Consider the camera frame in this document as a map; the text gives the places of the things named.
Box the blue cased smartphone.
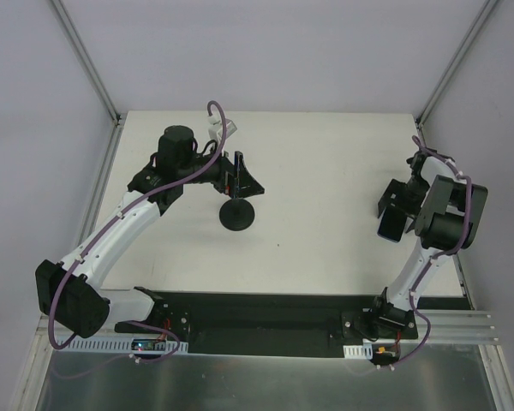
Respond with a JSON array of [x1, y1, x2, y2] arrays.
[[377, 205, 407, 243]]

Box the black phone stand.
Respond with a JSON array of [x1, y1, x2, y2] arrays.
[[219, 198, 255, 232]]

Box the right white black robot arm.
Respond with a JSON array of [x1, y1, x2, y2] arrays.
[[364, 151, 488, 340]]

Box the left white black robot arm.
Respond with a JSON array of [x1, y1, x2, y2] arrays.
[[35, 121, 265, 338]]

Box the right orange connector board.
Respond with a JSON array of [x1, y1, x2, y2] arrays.
[[374, 345, 399, 357]]

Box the left green lit circuit board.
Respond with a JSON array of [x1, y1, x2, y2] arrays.
[[131, 338, 167, 352]]

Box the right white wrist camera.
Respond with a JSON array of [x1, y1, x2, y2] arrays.
[[420, 156, 455, 186]]

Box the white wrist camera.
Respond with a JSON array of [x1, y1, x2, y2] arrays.
[[208, 116, 237, 143], [420, 156, 455, 186]]

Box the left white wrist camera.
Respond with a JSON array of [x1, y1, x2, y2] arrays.
[[208, 116, 237, 143]]

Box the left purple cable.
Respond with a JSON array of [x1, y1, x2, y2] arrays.
[[46, 100, 230, 380]]

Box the aluminium front rail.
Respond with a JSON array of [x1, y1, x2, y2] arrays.
[[413, 310, 498, 346]]

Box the right white slotted cable duct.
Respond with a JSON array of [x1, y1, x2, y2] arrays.
[[343, 343, 374, 360]]

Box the white slotted cable duct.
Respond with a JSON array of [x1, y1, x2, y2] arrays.
[[63, 337, 188, 355], [343, 343, 374, 360]]

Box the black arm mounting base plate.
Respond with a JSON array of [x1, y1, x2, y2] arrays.
[[113, 289, 429, 356]]

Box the left aluminium frame post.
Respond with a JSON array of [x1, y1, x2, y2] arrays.
[[46, 0, 123, 125]]

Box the aluminium frame post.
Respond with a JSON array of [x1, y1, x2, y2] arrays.
[[46, 0, 123, 125], [415, 0, 502, 130]]

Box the right aluminium frame post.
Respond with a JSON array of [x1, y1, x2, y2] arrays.
[[415, 0, 502, 130]]

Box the left white slotted cable duct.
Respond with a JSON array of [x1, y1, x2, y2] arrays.
[[63, 337, 188, 355]]

